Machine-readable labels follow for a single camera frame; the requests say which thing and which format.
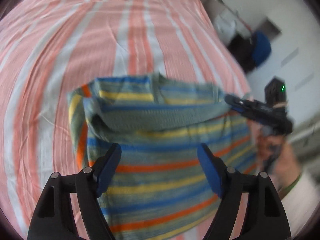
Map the colourful striped knit sweater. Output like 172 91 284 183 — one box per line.
67 74 255 239

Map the person's right hand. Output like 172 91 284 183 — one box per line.
256 128 302 190

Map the blue garment on chair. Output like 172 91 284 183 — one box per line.
251 31 272 67

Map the white wardrobe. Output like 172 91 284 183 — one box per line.
247 0 319 126

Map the white plastic bag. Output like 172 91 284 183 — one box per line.
214 15 236 46

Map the white bedside desk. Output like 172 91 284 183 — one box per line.
201 0 252 37

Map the pink white striped bed cover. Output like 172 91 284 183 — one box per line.
1 0 250 239

